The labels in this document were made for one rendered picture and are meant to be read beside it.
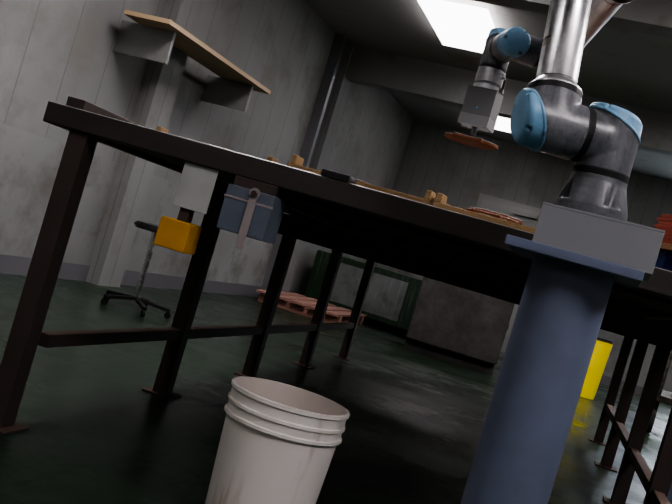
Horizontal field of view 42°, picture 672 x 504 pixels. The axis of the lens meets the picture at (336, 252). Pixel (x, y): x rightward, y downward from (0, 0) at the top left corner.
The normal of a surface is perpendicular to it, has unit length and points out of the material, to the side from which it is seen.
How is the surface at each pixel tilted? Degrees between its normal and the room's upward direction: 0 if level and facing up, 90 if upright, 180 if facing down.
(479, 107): 90
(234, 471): 93
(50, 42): 90
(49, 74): 90
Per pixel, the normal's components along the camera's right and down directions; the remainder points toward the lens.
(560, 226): -0.29, -0.08
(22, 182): 0.91, 0.27
